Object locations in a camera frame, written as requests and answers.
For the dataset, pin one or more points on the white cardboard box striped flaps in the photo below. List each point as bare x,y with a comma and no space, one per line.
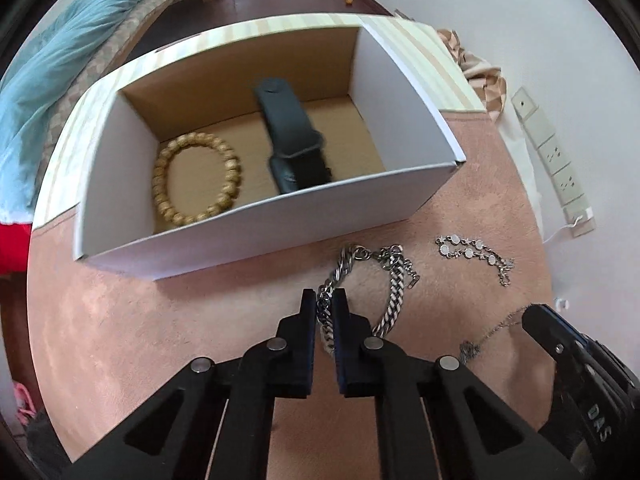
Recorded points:
280,240

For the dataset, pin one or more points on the bed with patterned cover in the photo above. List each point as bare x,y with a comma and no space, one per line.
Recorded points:
127,27

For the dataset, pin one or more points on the pink suede mat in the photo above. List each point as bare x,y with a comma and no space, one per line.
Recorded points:
150,335

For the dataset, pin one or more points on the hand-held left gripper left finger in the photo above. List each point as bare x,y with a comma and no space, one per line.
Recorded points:
309,350

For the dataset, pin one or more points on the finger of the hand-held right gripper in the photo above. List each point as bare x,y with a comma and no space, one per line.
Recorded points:
542,325

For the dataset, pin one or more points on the beige checkered cloth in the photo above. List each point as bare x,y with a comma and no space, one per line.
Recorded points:
480,77

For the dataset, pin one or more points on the pink cloth item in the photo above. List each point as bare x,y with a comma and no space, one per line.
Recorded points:
24,402

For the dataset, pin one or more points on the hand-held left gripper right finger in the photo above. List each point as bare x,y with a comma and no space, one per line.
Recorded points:
342,350

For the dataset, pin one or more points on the white power strip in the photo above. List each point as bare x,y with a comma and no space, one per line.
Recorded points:
555,155

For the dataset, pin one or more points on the black smartwatch band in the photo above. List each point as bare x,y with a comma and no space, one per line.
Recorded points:
287,122

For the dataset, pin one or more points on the red cloth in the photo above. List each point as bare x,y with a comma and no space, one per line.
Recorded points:
14,247

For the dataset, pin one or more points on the light blue blanket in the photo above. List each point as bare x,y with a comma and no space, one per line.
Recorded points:
60,60

